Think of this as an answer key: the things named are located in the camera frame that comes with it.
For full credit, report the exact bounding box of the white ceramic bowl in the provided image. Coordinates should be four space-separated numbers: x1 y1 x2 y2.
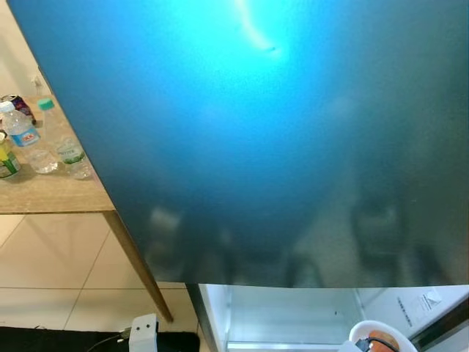
349 320 418 352

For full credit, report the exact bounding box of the orange-red round fruit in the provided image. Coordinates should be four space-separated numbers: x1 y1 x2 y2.
369 330 401 352

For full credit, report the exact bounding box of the white label sticker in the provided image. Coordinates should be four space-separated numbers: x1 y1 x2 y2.
396 290 444 327

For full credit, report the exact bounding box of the green label water bottle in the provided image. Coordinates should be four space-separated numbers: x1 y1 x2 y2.
37 98 94 181

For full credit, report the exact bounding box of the blue label water bottle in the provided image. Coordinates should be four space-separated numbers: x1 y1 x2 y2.
0 101 58 175

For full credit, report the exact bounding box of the purple soda can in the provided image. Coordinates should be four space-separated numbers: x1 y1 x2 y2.
0 94 36 127

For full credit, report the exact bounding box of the black floor mat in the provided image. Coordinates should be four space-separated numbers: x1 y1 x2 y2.
0 326 200 352

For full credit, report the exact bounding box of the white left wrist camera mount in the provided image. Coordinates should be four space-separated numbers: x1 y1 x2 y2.
129 314 160 352

